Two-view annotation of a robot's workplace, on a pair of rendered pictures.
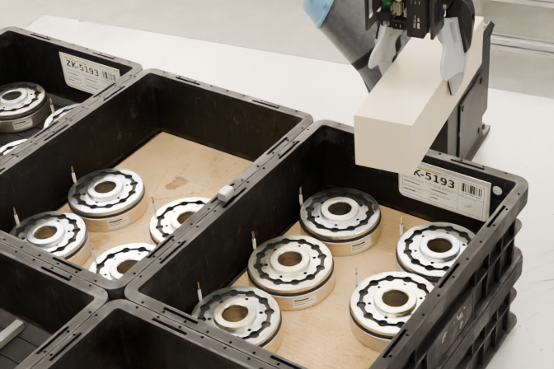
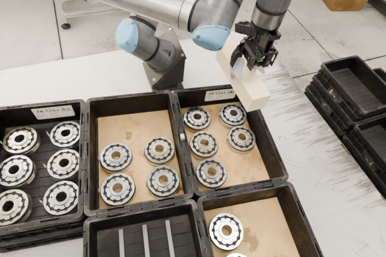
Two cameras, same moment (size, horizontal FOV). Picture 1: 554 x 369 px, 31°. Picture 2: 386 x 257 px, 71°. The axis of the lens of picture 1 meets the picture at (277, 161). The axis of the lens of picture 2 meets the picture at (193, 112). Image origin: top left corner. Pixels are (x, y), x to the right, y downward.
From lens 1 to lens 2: 0.84 m
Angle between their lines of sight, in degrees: 44
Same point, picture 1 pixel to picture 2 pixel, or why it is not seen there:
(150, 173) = (114, 137)
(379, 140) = (258, 102)
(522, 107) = not seen: hidden behind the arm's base
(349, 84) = (113, 60)
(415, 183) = (211, 96)
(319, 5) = (132, 45)
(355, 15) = (145, 44)
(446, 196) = (222, 96)
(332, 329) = (229, 155)
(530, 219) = (208, 83)
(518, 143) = not seen: hidden behind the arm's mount
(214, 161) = (131, 119)
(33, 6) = not seen: outside the picture
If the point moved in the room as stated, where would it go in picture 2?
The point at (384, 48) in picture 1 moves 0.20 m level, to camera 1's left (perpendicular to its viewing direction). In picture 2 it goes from (237, 70) to (194, 109)
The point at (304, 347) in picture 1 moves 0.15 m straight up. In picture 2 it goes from (229, 166) to (239, 145)
